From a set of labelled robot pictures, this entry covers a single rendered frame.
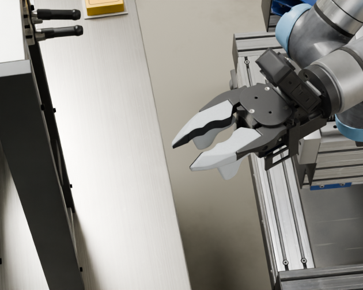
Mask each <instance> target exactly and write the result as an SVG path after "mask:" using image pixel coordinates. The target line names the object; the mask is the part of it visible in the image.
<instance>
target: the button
mask: <svg viewBox="0 0 363 290"><path fill-rule="evenodd" d="M85 4H86V12H87V15H88V16H93V15H98V14H107V13H115V12H123V11H124V3H123V0H85Z"/></svg>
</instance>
